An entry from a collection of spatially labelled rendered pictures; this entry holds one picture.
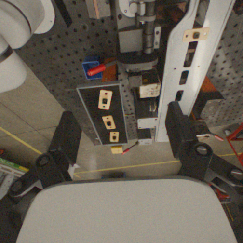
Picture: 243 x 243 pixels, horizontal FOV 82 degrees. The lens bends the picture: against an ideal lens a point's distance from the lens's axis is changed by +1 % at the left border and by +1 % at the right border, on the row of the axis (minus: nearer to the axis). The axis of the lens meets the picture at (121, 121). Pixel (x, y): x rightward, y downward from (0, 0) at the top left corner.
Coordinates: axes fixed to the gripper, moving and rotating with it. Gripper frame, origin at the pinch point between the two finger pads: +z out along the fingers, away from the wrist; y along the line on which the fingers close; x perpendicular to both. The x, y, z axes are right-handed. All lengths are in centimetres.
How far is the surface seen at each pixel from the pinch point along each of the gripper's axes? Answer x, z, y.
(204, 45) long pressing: -15, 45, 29
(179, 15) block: -9, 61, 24
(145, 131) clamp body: -67, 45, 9
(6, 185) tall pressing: -310, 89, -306
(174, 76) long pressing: -27, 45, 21
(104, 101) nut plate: -22.4, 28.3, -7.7
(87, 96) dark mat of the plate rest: -19.6, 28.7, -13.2
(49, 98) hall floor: -111, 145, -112
